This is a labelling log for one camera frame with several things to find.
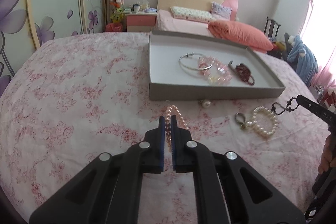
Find pink pearl necklace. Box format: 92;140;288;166
163;105;190;153

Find blue plush garment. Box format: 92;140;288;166
287;35;318;87

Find white pearl bracelet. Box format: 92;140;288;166
245;105;279;139

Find single pearl earring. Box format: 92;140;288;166
198;100;211;109

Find small lilac pillow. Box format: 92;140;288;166
211;2;232;20

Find orange pink quilt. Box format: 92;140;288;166
208;20;273;52

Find silver ring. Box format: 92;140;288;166
234;112;247;130

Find grey shallow cardboard box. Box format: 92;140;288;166
149;31;285;101

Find floral sliding wardrobe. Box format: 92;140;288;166
0;0;111;96

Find black bead bracelet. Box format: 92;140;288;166
270;97;300;115

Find floral pink bedsheet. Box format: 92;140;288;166
1;33;329;219

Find thin silver bangle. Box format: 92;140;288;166
178;53;213;72

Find pink chunky bead bracelet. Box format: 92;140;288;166
197;56;233;85

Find dark wooden chair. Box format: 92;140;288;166
264;16;281;38

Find dark red bead bracelet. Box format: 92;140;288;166
234;62;256;86

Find floral white pillow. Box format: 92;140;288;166
170;6;216;23

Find silver cuff bangle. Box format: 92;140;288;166
228;61;237;74

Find pink bedside table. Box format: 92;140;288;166
125;12;157;32

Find person's right hand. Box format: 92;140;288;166
318;135;336;174

